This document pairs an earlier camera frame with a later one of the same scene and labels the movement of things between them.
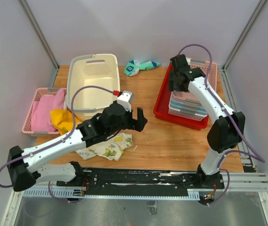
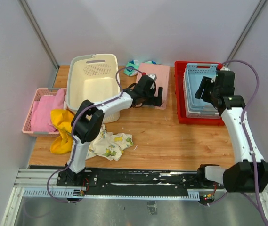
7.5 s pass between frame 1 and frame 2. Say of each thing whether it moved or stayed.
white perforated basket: moved
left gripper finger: moved
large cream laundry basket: stayed
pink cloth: stayed
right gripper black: moved
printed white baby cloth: stayed
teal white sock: stayed
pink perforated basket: moved
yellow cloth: stayed
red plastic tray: moved
